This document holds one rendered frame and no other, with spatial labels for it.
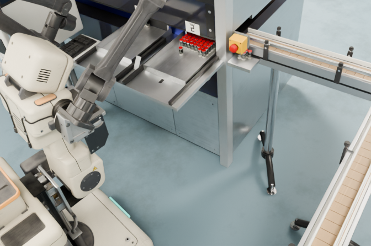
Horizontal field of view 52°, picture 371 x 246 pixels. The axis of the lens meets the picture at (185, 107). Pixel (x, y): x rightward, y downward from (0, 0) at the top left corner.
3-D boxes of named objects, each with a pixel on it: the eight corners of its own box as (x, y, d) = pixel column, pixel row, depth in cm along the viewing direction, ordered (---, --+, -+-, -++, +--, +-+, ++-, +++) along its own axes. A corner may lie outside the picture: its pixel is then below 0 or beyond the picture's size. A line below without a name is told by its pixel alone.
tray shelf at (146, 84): (131, 22, 233) (131, 19, 231) (231, 55, 200) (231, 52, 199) (73, 64, 206) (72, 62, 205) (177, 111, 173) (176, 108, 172)
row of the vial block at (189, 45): (181, 44, 207) (180, 37, 204) (209, 54, 199) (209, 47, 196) (179, 47, 206) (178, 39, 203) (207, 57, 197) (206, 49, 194)
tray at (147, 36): (137, 21, 229) (136, 16, 227) (171, 32, 217) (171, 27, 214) (96, 51, 210) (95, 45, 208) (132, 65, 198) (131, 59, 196)
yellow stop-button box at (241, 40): (236, 43, 191) (236, 31, 186) (249, 47, 187) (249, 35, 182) (228, 51, 187) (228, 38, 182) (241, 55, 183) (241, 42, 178)
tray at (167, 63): (183, 36, 213) (183, 31, 211) (223, 49, 201) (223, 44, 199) (144, 70, 194) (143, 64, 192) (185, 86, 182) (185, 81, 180)
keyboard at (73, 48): (81, 36, 237) (80, 32, 235) (96, 42, 230) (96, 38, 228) (28, 71, 215) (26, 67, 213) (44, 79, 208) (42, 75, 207)
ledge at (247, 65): (240, 51, 202) (240, 48, 201) (263, 58, 196) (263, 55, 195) (227, 65, 195) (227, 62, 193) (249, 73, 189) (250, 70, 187)
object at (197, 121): (108, 19, 406) (86, -66, 345) (292, 83, 309) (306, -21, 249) (32, 71, 351) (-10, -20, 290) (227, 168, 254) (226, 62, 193)
